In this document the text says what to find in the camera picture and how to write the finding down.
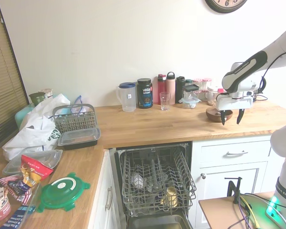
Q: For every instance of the clear zip bag blue seal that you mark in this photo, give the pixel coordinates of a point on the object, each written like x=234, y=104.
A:
x=79, y=102

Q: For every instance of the dishwasher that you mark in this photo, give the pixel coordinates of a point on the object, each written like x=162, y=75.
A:
x=188, y=152

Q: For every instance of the clear canister black lid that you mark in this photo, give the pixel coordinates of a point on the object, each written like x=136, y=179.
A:
x=190, y=91

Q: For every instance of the grey dishwasher cutlery basket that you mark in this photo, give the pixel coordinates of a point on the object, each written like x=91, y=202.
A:
x=74, y=119

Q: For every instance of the clear pitcher blue lid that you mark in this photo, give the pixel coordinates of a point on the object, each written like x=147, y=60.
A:
x=127, y=97

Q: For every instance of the white drawer front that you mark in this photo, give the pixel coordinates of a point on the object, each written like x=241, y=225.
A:
x=233, y=148

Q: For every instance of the clear cup in rack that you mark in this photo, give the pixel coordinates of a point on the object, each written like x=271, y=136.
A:
x=137, y=180

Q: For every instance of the clear plastic takeout container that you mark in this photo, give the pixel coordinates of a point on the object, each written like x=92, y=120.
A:
x=45, y=156

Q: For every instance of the red white striped wrapper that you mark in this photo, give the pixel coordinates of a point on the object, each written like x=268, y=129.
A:
x=14, y=188

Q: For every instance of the clear drinking glass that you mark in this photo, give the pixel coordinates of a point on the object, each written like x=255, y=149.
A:
x=165, y=101

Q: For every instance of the black rimmed wall clock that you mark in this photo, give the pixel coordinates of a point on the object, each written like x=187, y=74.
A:
x=225, y=5

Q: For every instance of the pink oatmeal cup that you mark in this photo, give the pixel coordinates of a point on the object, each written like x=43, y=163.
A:
x=0, y=205

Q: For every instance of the brown wooden bowl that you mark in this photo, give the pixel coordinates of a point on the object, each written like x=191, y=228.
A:
x=214, y=115

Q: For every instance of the pink water bottle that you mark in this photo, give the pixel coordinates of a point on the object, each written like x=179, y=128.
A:
x=171, y=86

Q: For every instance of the green round container lid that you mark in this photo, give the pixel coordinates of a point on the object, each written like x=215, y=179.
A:
x=62, y=193

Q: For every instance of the white yogurt tub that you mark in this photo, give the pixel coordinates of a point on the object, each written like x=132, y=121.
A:
x=47, y=93

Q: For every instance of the dark green cup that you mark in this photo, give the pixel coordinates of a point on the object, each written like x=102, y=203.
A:
x=37, y=99

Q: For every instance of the white lidded glass jar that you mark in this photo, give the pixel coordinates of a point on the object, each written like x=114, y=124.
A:
x=211, y=94

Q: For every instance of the yellow cup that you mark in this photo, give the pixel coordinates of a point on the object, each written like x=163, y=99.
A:
x=170, y=196

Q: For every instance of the glass baking dish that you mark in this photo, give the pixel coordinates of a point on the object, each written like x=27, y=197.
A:
x=29, y=207

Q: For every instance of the red snack bag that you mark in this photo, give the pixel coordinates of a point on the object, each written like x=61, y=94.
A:
x=33, y=170

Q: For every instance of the wooden robot mounting board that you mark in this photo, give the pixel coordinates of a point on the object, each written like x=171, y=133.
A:
x=219, y=212

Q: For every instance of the jar with red gingham lid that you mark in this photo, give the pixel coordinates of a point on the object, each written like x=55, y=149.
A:
x=197, y=83
x=207, y=82

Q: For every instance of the black table clamp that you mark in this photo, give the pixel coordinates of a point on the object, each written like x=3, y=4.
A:
x=234, y=188

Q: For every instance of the black water bottle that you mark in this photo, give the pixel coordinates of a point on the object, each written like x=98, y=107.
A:
x=180, y=89

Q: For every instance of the jar of nuts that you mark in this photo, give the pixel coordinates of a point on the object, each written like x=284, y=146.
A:
x=212, y=103

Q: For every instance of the black Vega protein tub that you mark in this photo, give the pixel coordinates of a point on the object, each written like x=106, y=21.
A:
x=145, y=94

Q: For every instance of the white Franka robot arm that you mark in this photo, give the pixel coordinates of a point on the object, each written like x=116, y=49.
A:
x=243, y=71

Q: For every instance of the glass container teal-rimmed lid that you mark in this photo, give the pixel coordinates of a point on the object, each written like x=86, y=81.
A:
x=190, y=102

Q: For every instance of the black takeout container clear lid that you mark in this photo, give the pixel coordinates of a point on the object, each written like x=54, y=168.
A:
x=78, y=139

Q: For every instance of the tan window blind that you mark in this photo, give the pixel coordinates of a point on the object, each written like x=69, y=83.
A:
x=4, y=83

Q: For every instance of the red water bottle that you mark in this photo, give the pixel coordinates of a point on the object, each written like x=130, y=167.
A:
x=160, y=86

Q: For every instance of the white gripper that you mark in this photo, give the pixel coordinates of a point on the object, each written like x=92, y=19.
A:
x=233, y=102

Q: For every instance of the white plastic shopping bag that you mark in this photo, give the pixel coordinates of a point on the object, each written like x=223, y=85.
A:
x=33, y=133

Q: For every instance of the blue almond snack box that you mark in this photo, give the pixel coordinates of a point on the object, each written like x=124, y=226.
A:
x=16, y=218

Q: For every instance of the silver cabinet knob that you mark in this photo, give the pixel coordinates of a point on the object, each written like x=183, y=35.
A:
x=203, y=176

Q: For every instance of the teal plastic container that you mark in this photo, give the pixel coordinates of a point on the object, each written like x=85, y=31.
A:
x=21, y=117

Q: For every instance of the dark green lidded bottle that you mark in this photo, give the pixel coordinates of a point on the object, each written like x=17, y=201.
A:
x=189, y=82

